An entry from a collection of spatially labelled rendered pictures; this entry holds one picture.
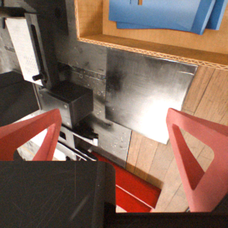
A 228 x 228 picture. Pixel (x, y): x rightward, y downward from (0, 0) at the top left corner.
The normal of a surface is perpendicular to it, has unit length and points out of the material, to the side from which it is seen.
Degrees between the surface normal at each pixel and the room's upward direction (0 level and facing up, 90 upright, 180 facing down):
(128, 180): 90
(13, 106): 90
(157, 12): 0
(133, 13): 0
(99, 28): 90
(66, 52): 0
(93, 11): 90
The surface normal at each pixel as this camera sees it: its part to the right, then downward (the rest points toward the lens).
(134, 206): 0.06, -0.81
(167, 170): -0.52, 0.47
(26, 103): 0.85, 0.35
